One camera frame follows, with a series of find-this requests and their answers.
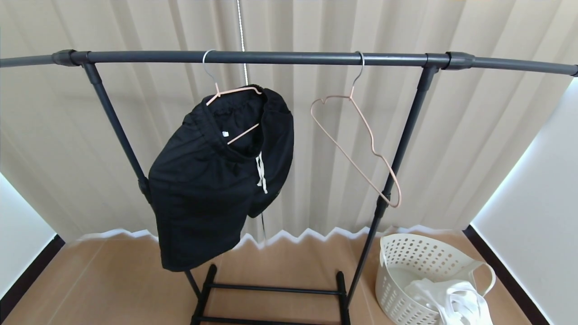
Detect white laundry basket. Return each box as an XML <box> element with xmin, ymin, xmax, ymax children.
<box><xmin>375</xmin><ymin>233</ymin><xmax>497</xmax><ymax>325</ymax></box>

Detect beige curtain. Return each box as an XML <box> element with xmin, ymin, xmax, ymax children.
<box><xmin>0</xmin><ymin>0</ymin><xmax>578</xmax><ymax>246</ymax></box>

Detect black clothes rack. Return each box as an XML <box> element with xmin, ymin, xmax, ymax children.
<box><xmin>0</xmin><ymin>49</ymin><xmax>578</xmax><ymax>325</ymax></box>

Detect white garment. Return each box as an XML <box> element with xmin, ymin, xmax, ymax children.
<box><xmin>404</xmin><ymin>278</ymin><xmax>494</xmax><ymax>325</ymax></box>

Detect pink clothes hanger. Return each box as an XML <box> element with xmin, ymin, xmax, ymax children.
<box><xmin>202</xmin><ymin>49</ymin><xmax>263</xmax><ymax>146</ymax></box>
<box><xmin>310</xmin><ymin>51</ymin><xmax>402</xmax><ymax>209</ymax></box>

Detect black shorts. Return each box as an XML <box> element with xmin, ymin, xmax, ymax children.
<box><xmin>148</xmin><ymin>84</ymin><xmax>295</xmax><ymax>273</ymax></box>

